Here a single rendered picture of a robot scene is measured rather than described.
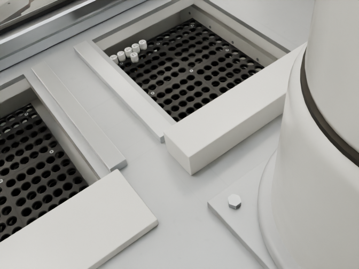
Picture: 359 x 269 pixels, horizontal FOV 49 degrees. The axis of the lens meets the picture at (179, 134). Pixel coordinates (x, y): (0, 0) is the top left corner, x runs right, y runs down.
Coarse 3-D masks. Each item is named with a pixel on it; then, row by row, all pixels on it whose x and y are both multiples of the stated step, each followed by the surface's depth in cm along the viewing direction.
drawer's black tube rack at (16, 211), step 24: (24, 120) 58; (0, 144) 59; (24, 144) 55; (48, 144) 54; (0, 168) 52; (24, 168) 52; (48, 168) 52; (72, 168) 51; (0, 192) 54; (24, 192) 50; (48, 192) 49; (72, 192) 49; (0, 216) 51; (24, 216) 47; (0, 240) 46
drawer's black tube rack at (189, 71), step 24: (168, 48) 65; (192, 48) 69; (216, 48) 64; (144, 72) 62; (168, 72) 61; (192, 72) 61; (216, 72) 61; (240, 72) 60; (168, 96) 58; (192, 96) 57; (216, 96) 58
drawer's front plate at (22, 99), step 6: (30, 90) 68; (18, 96) 67; (24, 96) 68; (30, 96) 69; (36, 96) 70; (6, 102) 67; (12, 102) 67; (18, 102) 68; (24, 102) 69; (0, 108) 67; (6, 108) 67; (12, 108) 68; (0, 114) 67
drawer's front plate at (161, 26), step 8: (176, 16) 78; (160, 24) 77; (168, 24) 78; (176, 24) 80; (144, 32) 76; (152, 32) 77; (160, 32) 78; (128, 40) 75; (136, 40) 76; (112, 48) 73; (120, 48) 75
